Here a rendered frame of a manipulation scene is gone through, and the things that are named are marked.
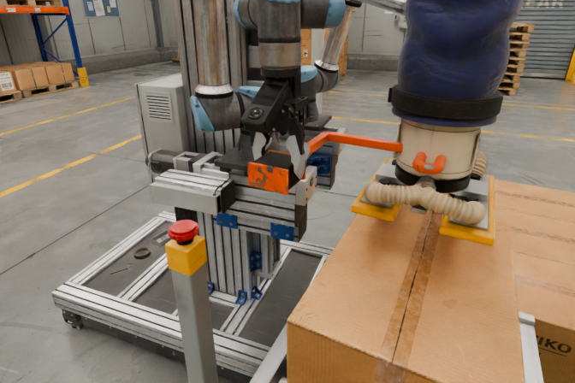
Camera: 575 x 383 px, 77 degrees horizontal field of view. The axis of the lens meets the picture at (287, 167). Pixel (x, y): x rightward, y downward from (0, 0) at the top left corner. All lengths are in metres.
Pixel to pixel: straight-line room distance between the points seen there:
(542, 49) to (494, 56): 10.20
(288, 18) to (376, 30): 10.24
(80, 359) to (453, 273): 1.73
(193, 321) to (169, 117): 0.83
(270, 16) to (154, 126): 1.04
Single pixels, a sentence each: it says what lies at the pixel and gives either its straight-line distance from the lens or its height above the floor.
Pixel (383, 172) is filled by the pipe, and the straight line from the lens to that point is 0.94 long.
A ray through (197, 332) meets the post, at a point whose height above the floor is 0.75.
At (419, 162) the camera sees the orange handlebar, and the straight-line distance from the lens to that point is 0.78.
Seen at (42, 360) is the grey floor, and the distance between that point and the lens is 2.23.
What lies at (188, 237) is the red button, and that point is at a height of 1.03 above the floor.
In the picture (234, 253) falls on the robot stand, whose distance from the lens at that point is 1.71.
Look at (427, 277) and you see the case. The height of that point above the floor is 0.95.
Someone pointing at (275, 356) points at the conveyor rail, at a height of 0.59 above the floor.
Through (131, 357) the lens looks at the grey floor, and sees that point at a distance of 2.06.
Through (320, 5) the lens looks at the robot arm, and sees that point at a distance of 0.78.
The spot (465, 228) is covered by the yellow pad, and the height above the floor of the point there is 1.09.
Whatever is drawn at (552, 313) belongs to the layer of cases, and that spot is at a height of 0.54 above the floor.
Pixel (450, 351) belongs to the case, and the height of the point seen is 0.95.
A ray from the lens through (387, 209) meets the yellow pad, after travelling 0.83.
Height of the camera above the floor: 1.49
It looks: 23 degrees down
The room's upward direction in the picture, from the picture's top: straight up
